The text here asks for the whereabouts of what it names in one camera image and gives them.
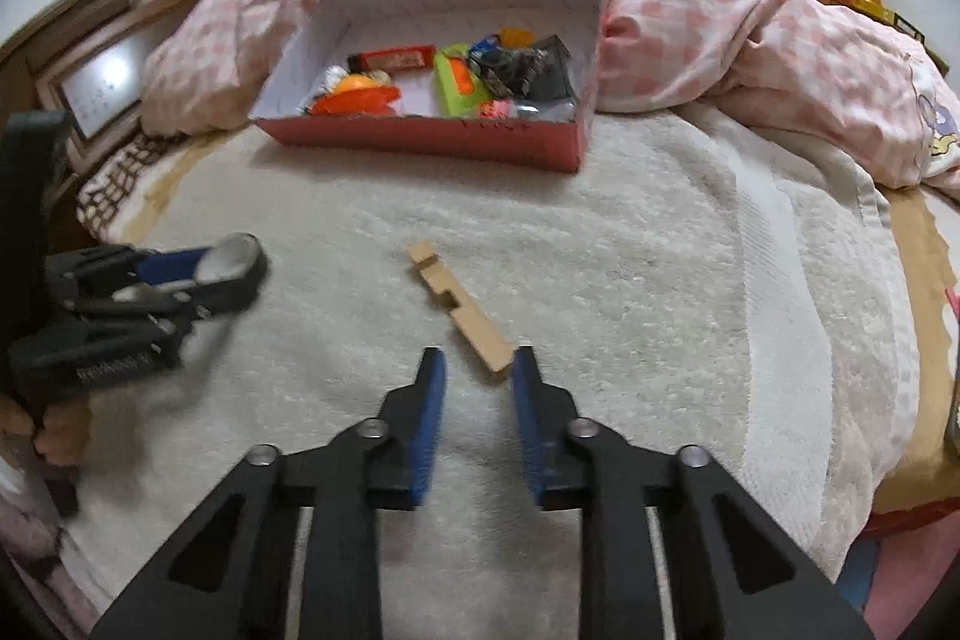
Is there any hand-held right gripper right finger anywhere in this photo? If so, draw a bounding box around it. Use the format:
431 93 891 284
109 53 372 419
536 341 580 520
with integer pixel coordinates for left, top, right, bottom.
511 346 875 640

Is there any red plastic ring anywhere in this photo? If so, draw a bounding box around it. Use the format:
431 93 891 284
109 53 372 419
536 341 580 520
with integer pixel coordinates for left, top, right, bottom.
307 85 402 118

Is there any person's leg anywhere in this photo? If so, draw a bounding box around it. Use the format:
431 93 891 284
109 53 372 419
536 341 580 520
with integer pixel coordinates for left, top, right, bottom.
836 512 960 640
0 460 98 640

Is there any person's right leg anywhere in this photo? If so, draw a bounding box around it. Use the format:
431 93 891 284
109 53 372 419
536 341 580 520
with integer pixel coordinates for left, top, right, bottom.
836 512 960 640

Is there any notched wooden block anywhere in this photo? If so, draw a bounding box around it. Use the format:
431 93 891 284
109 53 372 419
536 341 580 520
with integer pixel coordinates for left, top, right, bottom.
406 241 517 382

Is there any frosted headboard panel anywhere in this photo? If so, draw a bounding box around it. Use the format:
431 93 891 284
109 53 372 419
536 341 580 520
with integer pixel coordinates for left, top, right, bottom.
60 29 162 139

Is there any green toy utility knife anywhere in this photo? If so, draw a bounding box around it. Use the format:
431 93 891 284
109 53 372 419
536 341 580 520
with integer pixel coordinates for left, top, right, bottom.
435 44 496 120

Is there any red tube with label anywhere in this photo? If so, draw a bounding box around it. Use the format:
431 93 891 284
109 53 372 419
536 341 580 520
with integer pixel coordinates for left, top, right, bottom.
347 44 437 75

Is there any person's left leg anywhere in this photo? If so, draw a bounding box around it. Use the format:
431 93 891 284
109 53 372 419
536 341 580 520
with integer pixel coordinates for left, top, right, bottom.
0 460 98 640

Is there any white fluffy towel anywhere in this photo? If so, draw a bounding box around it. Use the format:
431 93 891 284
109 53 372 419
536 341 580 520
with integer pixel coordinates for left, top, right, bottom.
60 100 920 640

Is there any dark snack wrapper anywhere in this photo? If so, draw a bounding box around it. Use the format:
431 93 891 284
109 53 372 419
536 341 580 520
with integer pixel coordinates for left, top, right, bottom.
469 47 556 101

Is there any clear bottle with red label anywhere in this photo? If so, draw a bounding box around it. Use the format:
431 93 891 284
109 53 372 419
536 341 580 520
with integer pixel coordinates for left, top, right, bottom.
480 98 578 124

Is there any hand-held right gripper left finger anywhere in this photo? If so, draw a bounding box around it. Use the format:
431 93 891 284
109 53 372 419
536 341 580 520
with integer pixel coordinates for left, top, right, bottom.
88 346 449 640

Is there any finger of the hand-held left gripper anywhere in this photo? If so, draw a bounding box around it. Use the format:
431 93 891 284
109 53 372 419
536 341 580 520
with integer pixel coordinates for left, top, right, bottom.
71 284 230 345
45 244 218 305

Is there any person's left hand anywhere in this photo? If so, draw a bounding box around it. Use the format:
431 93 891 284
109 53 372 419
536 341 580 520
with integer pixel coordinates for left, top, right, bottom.
0 394 92 468

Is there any wooden bedside shelf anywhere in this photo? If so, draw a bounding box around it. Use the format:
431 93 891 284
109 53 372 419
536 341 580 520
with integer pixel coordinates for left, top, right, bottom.
892 14 946 64

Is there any pink checkered quilt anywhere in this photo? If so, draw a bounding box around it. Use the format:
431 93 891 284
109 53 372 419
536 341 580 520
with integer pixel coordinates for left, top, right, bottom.
140 0 960 199

